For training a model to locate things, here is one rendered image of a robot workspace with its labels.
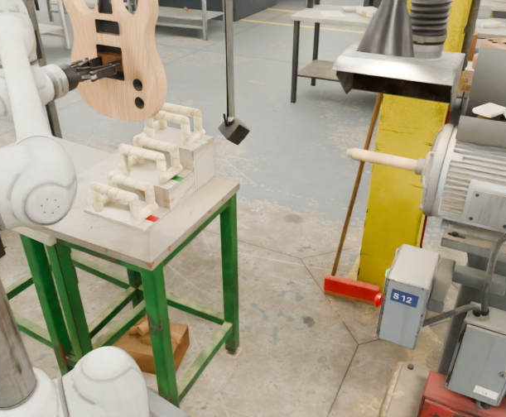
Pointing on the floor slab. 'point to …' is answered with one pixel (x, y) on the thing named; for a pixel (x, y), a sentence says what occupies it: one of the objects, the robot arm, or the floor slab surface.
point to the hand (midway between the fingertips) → (109, 63)
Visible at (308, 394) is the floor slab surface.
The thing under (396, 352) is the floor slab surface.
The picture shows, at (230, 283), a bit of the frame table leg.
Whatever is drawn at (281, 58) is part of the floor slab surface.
